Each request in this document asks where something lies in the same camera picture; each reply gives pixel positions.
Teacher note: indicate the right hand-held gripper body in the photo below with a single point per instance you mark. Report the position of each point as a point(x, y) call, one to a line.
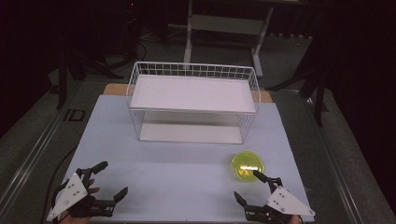
point(288, 203)

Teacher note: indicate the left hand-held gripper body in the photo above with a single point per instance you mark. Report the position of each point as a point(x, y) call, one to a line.
point(70, 191)

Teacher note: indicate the yellow-green plate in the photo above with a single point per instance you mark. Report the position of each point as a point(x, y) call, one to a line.
point(244, 161)

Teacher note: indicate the person's right hand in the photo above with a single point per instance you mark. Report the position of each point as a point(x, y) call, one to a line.
point(295, 221)

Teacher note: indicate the person's left hand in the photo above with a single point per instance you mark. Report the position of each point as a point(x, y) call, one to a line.
point(94, 189)

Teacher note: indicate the pale blue table board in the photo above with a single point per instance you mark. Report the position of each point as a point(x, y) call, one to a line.
point(174, 174)

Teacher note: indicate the black square floor plate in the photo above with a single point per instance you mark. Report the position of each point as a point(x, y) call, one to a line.
point(74, 115)

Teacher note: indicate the wooden table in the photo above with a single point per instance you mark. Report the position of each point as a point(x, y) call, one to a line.
point(114, 89)

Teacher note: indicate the black tripod stand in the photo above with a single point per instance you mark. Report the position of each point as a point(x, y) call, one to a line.
point(62, 77)
point(319, 81)

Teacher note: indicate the metal floor rail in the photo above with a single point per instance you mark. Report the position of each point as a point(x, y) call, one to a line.
point(34, 155)
point(334, 158)

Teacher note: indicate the white metal stand frame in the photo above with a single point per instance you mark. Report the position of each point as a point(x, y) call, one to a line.
point(227, 25)

